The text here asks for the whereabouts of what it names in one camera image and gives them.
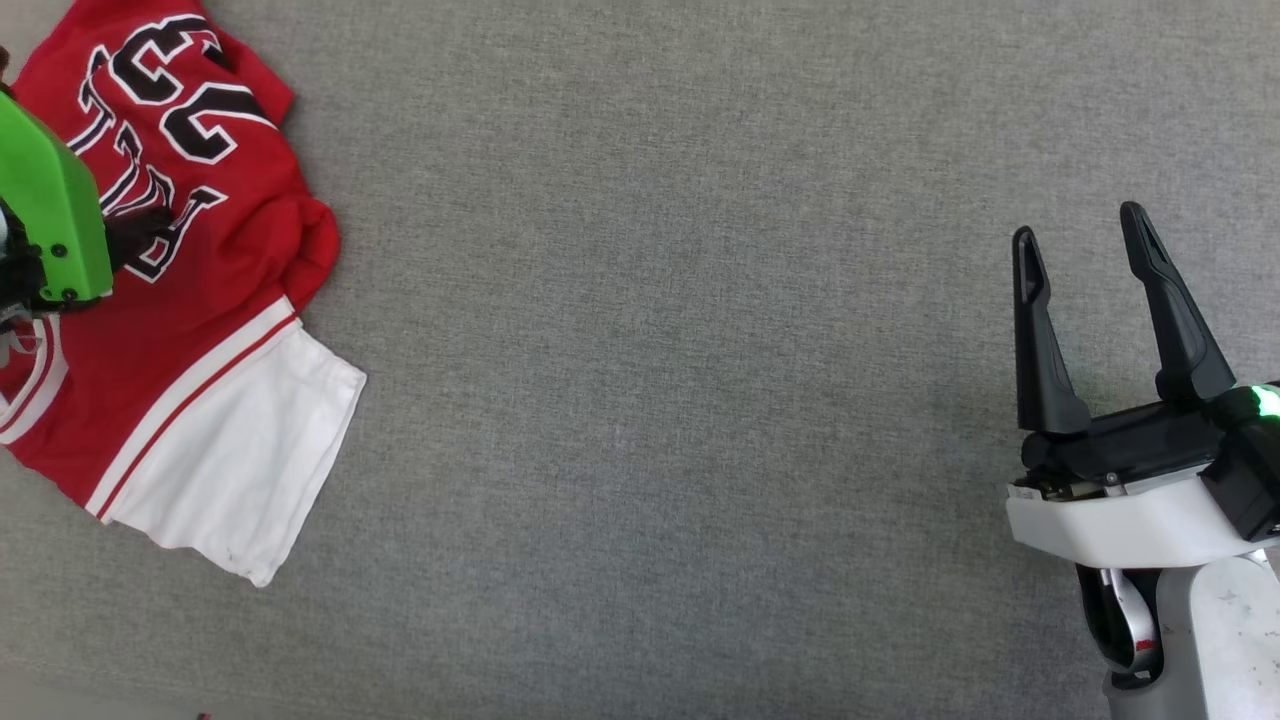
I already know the grey fabric sofa cushion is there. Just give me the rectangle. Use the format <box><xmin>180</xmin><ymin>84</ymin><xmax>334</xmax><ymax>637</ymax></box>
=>
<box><xmin>0</xmin><ymin>0</ymin><xmax>1280</xmax><ymax>720</ymax></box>

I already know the red Bulls basketball jersey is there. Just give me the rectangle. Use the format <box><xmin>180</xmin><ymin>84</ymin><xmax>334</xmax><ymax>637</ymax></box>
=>
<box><xmin>0</xmin><ymin>0</ymin><xmax>368</xmax><ymax>589</ymax></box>

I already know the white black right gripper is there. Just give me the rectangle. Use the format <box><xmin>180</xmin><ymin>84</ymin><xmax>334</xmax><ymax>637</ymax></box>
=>
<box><xmin>1005</xmin><ymin>201</ymin><xmax>1280</xmax><ymax>572</ymax></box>

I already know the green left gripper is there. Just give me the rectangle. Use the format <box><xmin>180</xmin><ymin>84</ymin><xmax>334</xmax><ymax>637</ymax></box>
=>
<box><xmin>0</xmin><ymin>88</ymin><xmax>173</xmax><ymax>331</ymax></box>

